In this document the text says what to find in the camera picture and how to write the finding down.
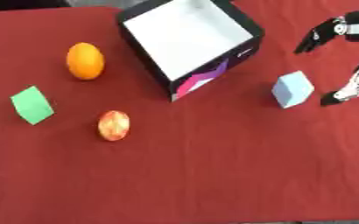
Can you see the black box with white inside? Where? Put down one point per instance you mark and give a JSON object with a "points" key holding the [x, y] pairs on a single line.
{"points": [[187, 38]]}

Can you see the light blue cube block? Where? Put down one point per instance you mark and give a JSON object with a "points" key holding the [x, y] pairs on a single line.
{"points": [[292, 89]]}

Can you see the red and yellow toy apple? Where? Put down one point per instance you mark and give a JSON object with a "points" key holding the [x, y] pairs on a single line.
{"points": [[113, 125]]}

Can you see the orange toy fruit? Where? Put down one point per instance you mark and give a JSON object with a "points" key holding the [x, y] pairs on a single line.
{"points": [[85, 61]]}

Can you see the green cube block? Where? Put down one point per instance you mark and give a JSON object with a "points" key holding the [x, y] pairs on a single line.
{"points": [[32, 105]]}

